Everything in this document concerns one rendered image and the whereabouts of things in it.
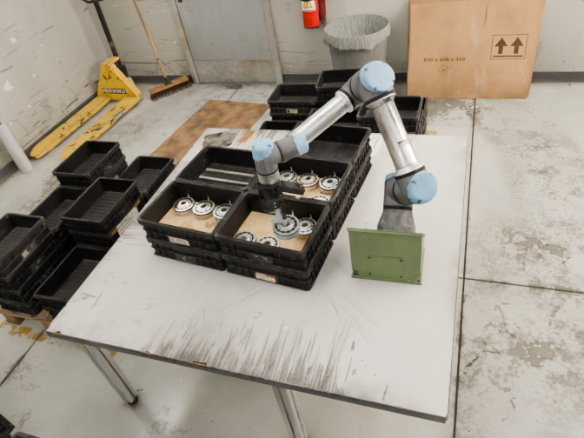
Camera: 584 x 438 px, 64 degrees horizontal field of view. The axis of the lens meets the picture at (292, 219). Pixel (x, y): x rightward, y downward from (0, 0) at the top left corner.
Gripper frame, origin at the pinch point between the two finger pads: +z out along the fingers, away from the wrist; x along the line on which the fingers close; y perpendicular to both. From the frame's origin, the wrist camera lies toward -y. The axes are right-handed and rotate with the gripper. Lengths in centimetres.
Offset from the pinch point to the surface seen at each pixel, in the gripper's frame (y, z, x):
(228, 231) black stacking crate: 22.8, 11.2, -15.9
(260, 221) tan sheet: 8.4, 16.3, -22.6
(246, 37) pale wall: -36, 50, -346
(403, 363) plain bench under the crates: -24, 29, 55
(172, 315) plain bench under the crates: 54, 29, 4
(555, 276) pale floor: -142, 100, -5
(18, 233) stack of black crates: 149, 50, -115
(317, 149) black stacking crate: -31, 17, -65
